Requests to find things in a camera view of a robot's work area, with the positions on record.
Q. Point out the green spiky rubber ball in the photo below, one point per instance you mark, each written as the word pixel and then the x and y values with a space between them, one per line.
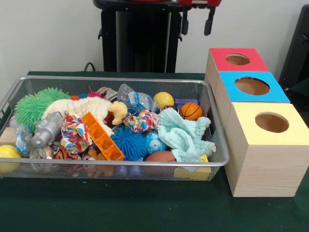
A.
pixel 30 110

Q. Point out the small colourful knotted cloth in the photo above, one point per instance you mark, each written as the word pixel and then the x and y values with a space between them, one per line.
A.
pixel 142 122

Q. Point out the wooden box with three holes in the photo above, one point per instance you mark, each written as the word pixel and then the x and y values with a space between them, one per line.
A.
pixel 265 169

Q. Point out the silver toy robot figure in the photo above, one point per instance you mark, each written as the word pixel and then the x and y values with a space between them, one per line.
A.
pixel 46 130

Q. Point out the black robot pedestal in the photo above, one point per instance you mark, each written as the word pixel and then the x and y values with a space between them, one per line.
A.
pixel 144 43

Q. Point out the orange plastic compartment tray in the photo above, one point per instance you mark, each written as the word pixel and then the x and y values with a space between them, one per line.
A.
pixel 103 140

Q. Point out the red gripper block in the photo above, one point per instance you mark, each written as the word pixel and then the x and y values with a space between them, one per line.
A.
pixel 198 2

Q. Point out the orange mini basketball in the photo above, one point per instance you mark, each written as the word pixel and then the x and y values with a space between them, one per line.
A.
pixel 191 111

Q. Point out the blue spiky rubber ball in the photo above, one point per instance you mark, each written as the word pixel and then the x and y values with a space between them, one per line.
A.
pixel 129 143

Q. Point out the dark green tablecloth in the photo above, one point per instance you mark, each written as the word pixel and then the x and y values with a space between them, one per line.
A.
pixel 144 205

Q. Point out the cream fluffy cloth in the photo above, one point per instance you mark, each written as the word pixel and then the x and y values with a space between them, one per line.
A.
pixel 82 105

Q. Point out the yellow ball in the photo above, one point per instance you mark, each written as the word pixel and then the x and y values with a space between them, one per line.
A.
pixel 8 152
pixel 163 99

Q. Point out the black chair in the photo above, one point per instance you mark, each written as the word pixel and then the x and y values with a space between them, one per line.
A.
pixel 297 53

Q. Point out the large colourful patterned cloth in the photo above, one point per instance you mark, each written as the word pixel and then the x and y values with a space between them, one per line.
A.
pixel 74 135

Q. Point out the mint green cloth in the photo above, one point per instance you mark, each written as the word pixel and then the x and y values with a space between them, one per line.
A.
pixel 181 135

